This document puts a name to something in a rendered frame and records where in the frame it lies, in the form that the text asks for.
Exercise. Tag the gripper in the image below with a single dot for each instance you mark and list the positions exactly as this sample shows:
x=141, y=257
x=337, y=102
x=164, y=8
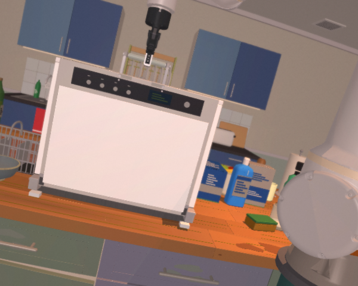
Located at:
x=158, y=19

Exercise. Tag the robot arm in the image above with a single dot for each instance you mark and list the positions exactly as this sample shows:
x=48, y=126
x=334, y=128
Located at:
x=316, y=208

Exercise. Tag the dark blue dishwasher display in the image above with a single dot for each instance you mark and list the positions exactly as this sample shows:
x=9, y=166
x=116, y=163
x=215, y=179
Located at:
x=160, y=96

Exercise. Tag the grey round dishwasher knob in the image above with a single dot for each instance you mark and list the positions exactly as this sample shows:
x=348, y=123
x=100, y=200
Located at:
x=88, y=82
x=186, y=105
x=102, y=85
x=128, y=92
x=115, y=88

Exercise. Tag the white dishwasher door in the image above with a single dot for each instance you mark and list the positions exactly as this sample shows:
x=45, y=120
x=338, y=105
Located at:
x=122, y=143

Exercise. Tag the white dishwasher body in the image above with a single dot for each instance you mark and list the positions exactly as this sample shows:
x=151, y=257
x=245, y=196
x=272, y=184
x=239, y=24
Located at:
x=215, y=143

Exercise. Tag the blue counter cabinet dark top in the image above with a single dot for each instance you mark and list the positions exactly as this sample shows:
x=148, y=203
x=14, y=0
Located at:
x=226, y=155
x=18, y=114

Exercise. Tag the blue detergent box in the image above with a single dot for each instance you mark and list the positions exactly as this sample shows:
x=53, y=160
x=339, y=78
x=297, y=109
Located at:
x=210, y=181

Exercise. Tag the wooden utensil rack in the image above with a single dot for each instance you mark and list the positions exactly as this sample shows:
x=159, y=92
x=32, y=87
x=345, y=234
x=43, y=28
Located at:
x=173, y=67

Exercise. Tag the white toaster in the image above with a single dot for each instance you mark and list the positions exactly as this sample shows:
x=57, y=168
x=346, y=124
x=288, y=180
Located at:
x=223, y=137

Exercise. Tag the small green bottle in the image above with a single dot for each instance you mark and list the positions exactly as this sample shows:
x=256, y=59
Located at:
x=37, y=89

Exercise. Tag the brown cutting board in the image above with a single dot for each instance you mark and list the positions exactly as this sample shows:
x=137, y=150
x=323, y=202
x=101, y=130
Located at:
x=238, y=134

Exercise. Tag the red hanging towel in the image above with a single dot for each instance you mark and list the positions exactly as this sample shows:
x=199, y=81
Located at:
x=39, y=120

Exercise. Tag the grey curved faucet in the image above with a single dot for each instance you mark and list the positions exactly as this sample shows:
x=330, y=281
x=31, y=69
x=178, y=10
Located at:
x=17, y=122

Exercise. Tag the blue bottle white cap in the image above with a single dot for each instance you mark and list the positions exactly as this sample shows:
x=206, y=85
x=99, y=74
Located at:
x=240, y=184

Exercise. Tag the grey box blue label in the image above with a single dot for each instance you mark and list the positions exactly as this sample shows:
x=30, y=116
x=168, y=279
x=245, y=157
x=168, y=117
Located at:
x=262, y=184

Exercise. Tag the ceiling vent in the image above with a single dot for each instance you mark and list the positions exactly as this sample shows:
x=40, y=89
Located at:
x=329, y=24

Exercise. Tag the white paper towel roll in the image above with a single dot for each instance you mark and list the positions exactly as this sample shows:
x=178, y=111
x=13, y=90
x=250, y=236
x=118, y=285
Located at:
x=292, y=158

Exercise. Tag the green pump soap bottle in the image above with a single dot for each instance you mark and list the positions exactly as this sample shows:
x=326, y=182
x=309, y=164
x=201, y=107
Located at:
x=299, y=167

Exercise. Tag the grey bowl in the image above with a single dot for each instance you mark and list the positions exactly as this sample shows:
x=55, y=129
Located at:
x=1, y=167

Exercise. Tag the white jar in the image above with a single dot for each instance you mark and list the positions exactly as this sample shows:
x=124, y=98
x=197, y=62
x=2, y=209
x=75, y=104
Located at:
x=274, y=213

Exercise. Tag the green and yellow sponge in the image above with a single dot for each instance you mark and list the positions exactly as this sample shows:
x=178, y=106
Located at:
x=261, y=222

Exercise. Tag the purple base cabinet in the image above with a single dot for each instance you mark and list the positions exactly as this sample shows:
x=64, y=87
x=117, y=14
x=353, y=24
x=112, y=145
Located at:
x=131, y=268

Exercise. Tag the green base cabinet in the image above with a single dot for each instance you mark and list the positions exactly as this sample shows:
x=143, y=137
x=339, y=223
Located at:
x=47, y=256

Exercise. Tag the blue wall cabinet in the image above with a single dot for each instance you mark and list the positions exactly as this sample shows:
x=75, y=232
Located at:
x=47, y=24
x=226, y=68

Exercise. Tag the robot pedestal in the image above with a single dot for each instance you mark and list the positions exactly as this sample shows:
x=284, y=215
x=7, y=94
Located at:
x=289, y=275

